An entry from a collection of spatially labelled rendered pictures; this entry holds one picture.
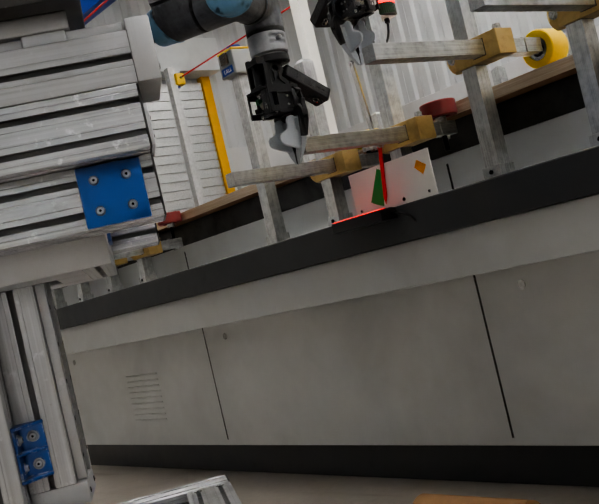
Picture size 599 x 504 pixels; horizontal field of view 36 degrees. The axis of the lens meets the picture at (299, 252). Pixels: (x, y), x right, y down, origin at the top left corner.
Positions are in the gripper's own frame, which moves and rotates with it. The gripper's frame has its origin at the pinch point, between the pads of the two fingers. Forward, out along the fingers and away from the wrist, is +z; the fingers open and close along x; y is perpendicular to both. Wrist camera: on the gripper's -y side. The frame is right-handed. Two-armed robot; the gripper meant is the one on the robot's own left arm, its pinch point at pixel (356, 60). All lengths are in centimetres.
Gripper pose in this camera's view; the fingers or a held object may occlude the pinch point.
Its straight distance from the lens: 201.1
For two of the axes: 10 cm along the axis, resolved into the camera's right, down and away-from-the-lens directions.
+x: 7.8, -1.7, 6.0
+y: 5.7, -1.9, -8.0
